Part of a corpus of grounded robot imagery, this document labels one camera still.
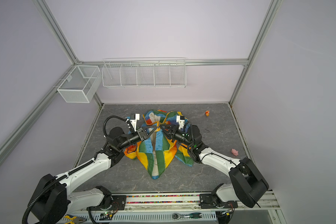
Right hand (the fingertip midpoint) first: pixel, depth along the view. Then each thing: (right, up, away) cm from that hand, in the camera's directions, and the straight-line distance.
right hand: (158, 128), depth 71 cm
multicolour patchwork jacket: (-3, -17, +18) cm, 25 cm away
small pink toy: (+48, -18, +20) cm, 55 cm away
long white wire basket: (-14, +38, +29) cm, 49 cm away
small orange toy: (+35, +9, +41) cm, 55 cm away
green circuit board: (-28, -47, +2) cm, 55 cm away
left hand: (-1, -1, 0) cm, 1 cm away
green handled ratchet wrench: (+9, -46, +2) cm, 47 cm away
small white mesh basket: (-59, +29, +29) cm, 72 cm away
